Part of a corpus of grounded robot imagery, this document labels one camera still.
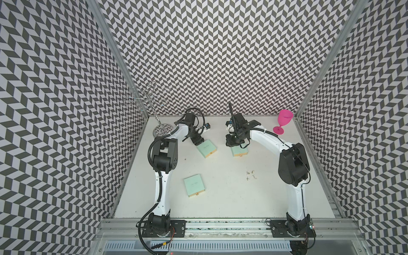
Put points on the pink plastic wine glass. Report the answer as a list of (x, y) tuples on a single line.
[(284, 118)]

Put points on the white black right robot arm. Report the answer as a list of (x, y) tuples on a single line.
[(293, 166)]

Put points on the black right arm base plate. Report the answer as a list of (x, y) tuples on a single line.
[(290, 229)]

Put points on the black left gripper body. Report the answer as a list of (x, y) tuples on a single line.
[(195, 136)]

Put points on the aluminium corner post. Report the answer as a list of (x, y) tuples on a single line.
[(94, 8), (331, 56)]

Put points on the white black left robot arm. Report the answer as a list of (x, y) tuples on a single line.
[(163, 158)]

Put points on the chrome jewelry tree stand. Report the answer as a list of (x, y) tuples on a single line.
[(151, 100)]

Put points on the aluminium front rail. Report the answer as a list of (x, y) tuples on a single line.
[(260, 236)]

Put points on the aluminium corner post right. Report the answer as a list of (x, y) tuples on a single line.
[(331, 56)]

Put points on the aluminium corner post left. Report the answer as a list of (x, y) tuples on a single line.
[(94, 8)]

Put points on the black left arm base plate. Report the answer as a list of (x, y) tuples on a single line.
[(173, 228)]

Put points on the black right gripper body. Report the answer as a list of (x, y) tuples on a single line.
[(235, 138)]

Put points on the small earrings pile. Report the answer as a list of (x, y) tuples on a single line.
[(250, 175)]

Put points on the mint green drawer jewelry box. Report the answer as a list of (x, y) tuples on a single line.
[(206, 148)]

